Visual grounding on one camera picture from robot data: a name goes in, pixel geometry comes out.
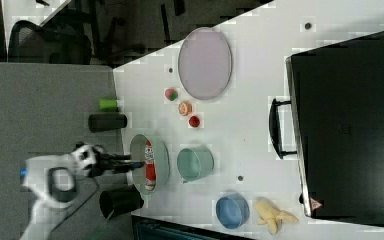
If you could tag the black cylinder cup upper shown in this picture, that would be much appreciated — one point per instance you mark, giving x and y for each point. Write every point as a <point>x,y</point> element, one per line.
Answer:
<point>106,122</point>

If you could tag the black cylinder cup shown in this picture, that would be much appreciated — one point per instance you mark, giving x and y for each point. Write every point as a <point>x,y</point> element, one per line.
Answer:
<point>120,201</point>
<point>106,122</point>

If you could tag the green mug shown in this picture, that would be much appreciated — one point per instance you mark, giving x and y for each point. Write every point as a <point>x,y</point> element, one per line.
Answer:
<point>195,163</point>

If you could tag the black cylinder cup lower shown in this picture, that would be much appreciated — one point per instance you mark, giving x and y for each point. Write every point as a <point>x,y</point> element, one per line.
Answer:
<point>120,201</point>

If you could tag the small red plush strawberry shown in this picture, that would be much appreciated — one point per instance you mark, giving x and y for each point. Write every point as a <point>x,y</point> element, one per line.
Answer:
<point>194,121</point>

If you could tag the black office chair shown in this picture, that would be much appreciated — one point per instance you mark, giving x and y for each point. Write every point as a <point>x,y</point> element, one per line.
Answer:
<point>30,43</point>

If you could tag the plush orange slice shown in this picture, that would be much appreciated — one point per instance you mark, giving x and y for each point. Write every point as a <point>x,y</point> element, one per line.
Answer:
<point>185,108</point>

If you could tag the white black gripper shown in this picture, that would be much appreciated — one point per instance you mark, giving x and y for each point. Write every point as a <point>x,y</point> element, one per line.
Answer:
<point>89,160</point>

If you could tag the red plush ketchup bottle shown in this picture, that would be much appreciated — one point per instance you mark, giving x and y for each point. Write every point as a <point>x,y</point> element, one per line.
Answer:
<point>150,173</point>

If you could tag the small green cup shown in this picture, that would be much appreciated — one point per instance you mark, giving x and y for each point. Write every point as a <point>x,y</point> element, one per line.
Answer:
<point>108,105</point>

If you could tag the lilac round plate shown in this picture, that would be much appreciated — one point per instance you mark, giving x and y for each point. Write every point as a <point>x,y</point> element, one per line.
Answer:
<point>205,63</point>

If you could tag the plush strawberry with green leaves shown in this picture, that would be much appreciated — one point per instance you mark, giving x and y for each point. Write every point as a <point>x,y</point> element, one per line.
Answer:
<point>171,94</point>

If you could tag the blue bowl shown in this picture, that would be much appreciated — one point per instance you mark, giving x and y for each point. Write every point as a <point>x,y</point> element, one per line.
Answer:
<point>232,211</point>

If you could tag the green perforated strainer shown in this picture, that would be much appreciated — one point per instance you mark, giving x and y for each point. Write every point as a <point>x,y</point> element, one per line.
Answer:
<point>161,162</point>

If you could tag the plush peeled banana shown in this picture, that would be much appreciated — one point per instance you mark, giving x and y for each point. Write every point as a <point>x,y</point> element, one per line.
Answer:
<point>271,216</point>

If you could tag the black toaster oven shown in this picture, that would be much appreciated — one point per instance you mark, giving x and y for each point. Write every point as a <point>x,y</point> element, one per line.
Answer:
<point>337,104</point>

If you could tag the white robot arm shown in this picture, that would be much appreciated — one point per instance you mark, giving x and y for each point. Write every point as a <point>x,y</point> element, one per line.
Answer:
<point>54,181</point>

